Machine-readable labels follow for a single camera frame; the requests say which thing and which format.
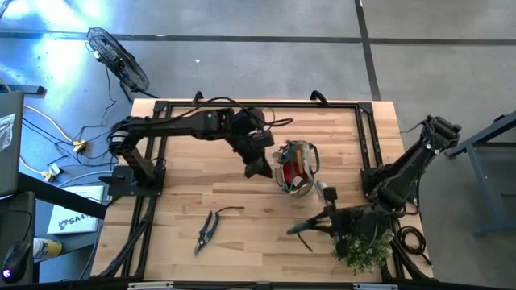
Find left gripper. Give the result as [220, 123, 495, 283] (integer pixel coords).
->
[230, 107, 276, 180]

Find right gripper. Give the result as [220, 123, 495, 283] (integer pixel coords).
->
[323, 186, 388, 259]

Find red garden glove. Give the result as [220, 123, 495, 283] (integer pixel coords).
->
[281, 159, 297, 183]

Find dark teal garden shears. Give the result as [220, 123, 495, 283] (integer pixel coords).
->
[285, 219, 331, 254]

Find wooden handled hand rake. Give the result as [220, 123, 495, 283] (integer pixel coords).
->
[295, 147, 307, 175]

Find beige green canvas gardening bag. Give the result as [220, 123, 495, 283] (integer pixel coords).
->
[273, 139, 323, 199]

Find clear plastic bag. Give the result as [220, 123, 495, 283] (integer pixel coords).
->
[0, 112, 17, 153]

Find green artificial potted plant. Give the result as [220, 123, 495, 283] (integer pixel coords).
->
[329, 227, 395, 276]

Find green black pruning shears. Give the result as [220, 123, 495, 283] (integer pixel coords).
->
[194, 205, 246, 257]

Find blue grey metal table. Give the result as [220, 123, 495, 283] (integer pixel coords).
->
[445, 109, 516, 238]

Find black floor fan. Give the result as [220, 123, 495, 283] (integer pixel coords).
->
[84, 26, 159, 102]

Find white printed box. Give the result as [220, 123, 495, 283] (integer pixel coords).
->
[46, 184, 106, 236]

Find black side desk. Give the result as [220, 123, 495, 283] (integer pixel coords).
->
[0, 172, 109, 285]

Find yellow white power plug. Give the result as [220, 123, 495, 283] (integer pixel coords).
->
[42, 164, 61, 182]

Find yellow white spray can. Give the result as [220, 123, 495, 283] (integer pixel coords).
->
[31, 237, 64, 259]

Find black metal bar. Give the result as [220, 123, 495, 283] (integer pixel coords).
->
[0, 83, 46, 97]

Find black computer mouse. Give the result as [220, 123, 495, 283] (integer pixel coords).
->
[1, 240, 32, 284]

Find black metal table frame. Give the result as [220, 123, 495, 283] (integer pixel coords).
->
[90, 99, 435, 281]

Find coiled black cable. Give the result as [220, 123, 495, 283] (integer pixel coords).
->
[396, 216, 433, 267]

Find silver bracket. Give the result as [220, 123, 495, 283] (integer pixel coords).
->
[127, 281, 174, 290]
[352, 283, 398, 290]

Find black fan cable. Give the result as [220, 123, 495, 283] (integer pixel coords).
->
[72, 66, 118, 143]

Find yellow floor cable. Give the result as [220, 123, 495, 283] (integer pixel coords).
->
[22, 103, 77, 144]

